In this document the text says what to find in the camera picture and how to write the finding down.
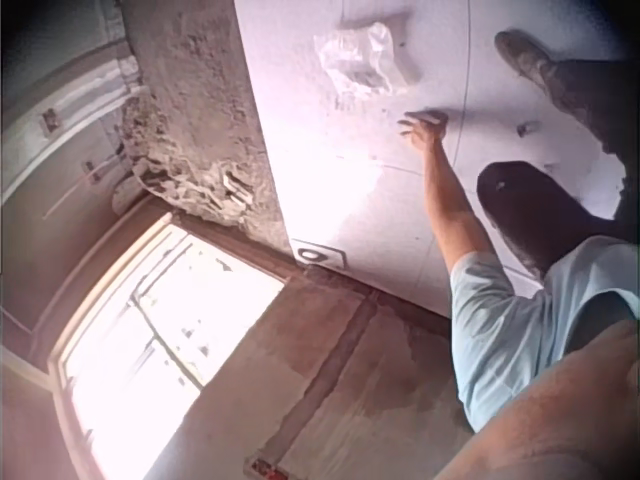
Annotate person's legs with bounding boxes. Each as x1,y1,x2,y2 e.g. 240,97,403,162
476,29,640,282

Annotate square floor drain cover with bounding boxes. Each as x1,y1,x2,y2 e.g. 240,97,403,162
291,238,348,270

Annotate red and black tool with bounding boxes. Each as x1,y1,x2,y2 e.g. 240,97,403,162
244,456,292,480

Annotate heap of concrete rubble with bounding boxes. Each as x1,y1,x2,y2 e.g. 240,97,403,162
116,93,282,229

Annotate bright window with frame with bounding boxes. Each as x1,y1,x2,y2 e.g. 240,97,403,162
47,212,287,480

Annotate white wall pipes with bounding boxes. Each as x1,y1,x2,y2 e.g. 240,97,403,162
0,53,152,174

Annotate crumpled clear plastic bag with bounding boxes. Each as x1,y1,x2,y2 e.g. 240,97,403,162
313,21,417,99

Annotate person's left hand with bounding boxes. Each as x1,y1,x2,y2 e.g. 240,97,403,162
397,110,450,154

